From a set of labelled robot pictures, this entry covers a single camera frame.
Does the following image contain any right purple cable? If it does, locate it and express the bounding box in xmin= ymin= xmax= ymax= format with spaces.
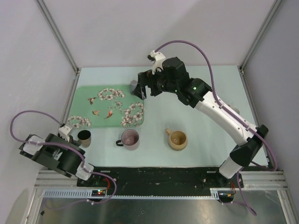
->
xmin=155 ymin=40 xmax=278 ymax=215

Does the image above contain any grey tapered mug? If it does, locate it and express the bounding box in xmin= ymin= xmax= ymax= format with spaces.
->
xmin=129 ymin=80 xmax=138 ymax=95

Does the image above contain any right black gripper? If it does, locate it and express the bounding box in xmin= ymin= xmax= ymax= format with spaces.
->
xmin=132 ymin=65 xmax=178 ymax=101

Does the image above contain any dark brown gold mug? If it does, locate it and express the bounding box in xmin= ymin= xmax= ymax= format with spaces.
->
xmin=77 ymin=130 xmax=91 ymax=147

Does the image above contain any grey slotted cable duct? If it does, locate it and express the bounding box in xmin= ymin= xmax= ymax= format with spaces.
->
xmin=43 ymin=189 xmax=219 ymax=200

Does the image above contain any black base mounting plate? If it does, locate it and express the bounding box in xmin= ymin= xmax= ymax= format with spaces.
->
xmin=77 ymin=167 xmax=244 ymax=196

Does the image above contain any green floral serving tray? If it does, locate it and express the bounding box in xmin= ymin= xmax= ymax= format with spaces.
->
xmin=67 ymin=84 xmax=145 ymax=129

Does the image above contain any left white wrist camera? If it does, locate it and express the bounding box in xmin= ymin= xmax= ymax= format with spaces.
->
xmin=58 ymin=125 xmax=72 ymax=136

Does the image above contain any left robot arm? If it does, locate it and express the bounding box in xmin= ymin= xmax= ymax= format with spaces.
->
xmin=19 ymin=133 xmax=104 ymax=186

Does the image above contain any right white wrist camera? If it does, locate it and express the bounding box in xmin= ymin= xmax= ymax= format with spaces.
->
xmin=147 ymin=51 xmax=166 ymax=75

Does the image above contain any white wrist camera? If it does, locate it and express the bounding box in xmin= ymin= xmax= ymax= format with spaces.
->
xmin=58 ymin=125 xmax=72 ymax=136
xmin=147 ymin=51 xmax=166 ymax=75

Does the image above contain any lilac mug black handle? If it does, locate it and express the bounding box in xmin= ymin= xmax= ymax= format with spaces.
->
xmin=116 ymin=129 xmax=140 ymax=151

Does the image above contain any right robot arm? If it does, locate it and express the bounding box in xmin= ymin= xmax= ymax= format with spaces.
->
xmin=132 ymin=57 xmax=269 ymax=187

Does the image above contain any aluminium frame rail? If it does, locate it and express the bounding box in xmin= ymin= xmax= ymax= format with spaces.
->
xmin=35 ymin=0 xmax=80 ymax=73

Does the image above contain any tan round ceramic mug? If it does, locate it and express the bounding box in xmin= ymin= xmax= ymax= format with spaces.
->
xmin=165 ymin=128 xmax=188 ymax=151

